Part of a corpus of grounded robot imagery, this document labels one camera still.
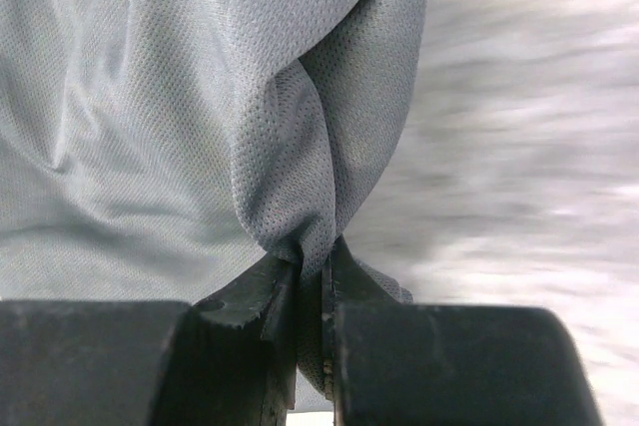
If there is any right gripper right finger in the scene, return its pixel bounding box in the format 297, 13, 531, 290
321, 239, 602, 426

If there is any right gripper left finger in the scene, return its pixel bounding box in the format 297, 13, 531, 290
1, 256, 300, 425

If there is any grey t shirt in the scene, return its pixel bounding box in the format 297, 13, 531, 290
1, 0, 426, 411

